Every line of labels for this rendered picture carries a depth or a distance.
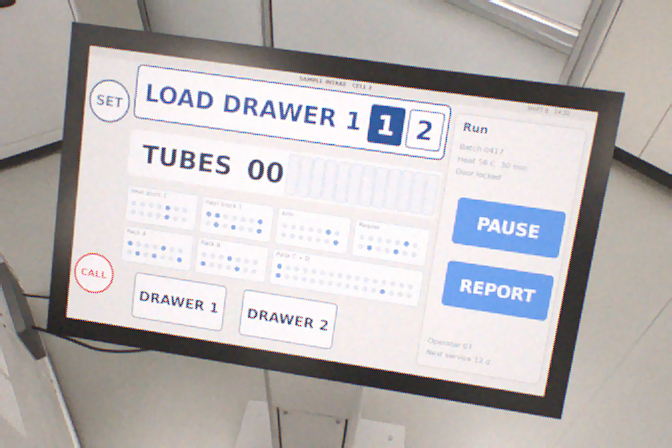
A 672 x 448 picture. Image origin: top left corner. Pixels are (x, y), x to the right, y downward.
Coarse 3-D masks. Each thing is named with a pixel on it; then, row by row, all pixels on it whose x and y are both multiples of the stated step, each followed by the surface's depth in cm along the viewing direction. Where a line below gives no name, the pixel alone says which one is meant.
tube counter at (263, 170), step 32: (256, 160) 48; (288, 160) 47; (320, 160) 47; (352, 160) 47; (256, 192) 48; (288, 192) 48; (320, 192) 47; (352, 192) 47; (384, 192) 47; (416, 192) 47
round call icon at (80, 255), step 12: (84, 252) 50; (96, 252) 50; (84, 264) 50; (96, 264) 50; (108, 264) 50; (72, 276) 50; (84, 276) 50; (96, 276) 50; (108, 276) 50; (72, 288) 50; (84, 288) 50; (96, 288) 50; (108, 288) 50
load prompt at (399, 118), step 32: (160, 96) 48; (192, 96) 47; (224, 96) 47; (256, 96) 47; (288, 96) 47; (320, 96) 47; (352, 96) 46; (384, 96) 46; (224, 128) 47; (256, 128) 47; (288, 128) 47; (320, 128) 47; (352, 128) 47; (384, 128) 46; (416, 128) 46; (448, 128) 46
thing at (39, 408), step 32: (0, 256) 148; (0, 288) 126; (0, 320) 110; (32, 320) 134; (0, 352) 97; (32, 352) 126; (0, 384) 87; (32, 384) 111; (0, 416) 79; (32, 416) 98; (64, 416) 130
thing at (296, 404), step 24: (288, 384) 75; (312, 384) 74; (336, 384) 73; (264, 408) 141; (288, 408) 81; (312, 408) 80; (336, 408) 79; (360, 408) 80; (240, 432) 136; (264, 432) 136; (288, 432) 89; (312, 432) 87; (336, 432) 86; (360, 432) 138; (384, 432) 138
